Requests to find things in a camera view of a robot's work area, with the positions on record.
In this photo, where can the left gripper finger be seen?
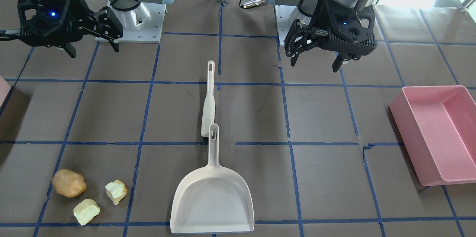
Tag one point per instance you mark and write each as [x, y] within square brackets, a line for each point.
[339, 60]
[297, 36]

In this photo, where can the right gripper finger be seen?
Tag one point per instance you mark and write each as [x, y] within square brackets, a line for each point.
[106, 25]
[69, 49]

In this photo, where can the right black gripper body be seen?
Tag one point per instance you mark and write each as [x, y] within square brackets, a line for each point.
[80, 12]

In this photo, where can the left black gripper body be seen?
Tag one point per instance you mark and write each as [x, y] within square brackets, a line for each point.
[320, 16]

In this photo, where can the white hand brush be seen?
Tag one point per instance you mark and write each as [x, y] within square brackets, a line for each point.
[208, 114]

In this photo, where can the yellow foam chunk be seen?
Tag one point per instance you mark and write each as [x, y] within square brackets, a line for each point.
[116, 191]
[85, 211]

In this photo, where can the yellow foam chunk front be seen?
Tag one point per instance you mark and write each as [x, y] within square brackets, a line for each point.
[85, 211]

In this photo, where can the white plastic dustpan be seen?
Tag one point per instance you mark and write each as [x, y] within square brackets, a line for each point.
[212, 199]

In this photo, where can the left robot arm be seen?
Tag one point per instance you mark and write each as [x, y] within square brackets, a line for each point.
[311, 9]

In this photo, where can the pink plastic bin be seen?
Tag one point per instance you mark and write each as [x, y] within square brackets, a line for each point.
[438, 128]

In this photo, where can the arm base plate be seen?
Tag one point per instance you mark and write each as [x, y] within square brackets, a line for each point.
[285, 14]
[148, 25]

